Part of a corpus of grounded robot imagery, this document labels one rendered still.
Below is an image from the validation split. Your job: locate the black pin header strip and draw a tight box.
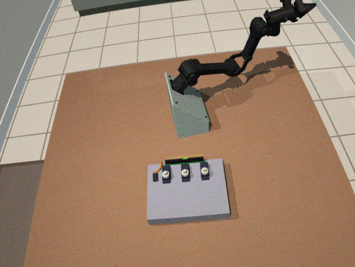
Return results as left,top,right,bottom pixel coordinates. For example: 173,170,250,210
165,156,205,166

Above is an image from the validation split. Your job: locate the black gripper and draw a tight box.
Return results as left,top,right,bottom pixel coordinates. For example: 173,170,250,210
278,0,317,23

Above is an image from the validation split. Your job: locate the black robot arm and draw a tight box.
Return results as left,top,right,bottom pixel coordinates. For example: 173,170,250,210
170,9,282,95

